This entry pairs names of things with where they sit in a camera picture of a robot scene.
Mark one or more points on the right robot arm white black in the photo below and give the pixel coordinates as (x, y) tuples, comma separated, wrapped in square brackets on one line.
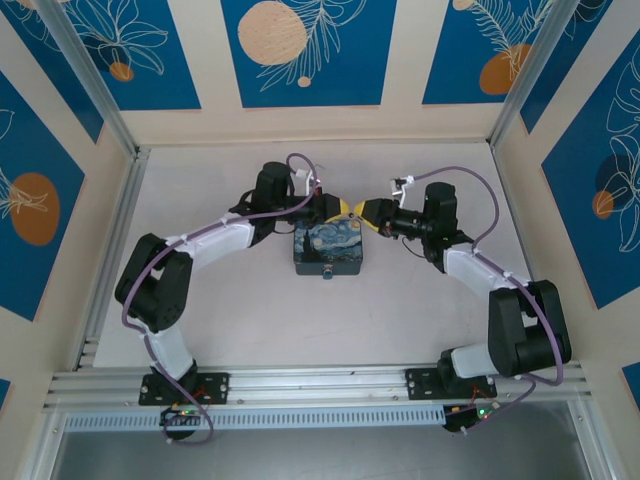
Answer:
[(515, 325)]

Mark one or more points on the starry night print box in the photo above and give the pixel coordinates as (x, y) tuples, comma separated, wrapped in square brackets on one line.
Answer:
[(327, 245)]

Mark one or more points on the blue floral wall panel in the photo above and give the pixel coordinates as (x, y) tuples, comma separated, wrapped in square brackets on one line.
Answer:
[(310, 55), (465, 55), (150, 50), (35, 210), (595, 200)]

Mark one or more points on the aluminium table side rail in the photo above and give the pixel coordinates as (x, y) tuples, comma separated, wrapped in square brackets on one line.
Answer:
[(122, 225), (512, 200)]

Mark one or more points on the horizontal aluminium base rail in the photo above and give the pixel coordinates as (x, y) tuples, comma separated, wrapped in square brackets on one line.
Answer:
[(310, 382)]

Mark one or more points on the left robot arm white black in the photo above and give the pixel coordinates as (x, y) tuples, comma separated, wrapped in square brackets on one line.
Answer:
[(170, 350)]

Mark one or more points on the steel sheet shelf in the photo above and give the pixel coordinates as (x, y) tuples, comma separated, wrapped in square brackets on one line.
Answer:
[(325, 457)]

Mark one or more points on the aluminium frame post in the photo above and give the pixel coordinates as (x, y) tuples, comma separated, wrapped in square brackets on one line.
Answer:
[(91, 75), (526, 75)]

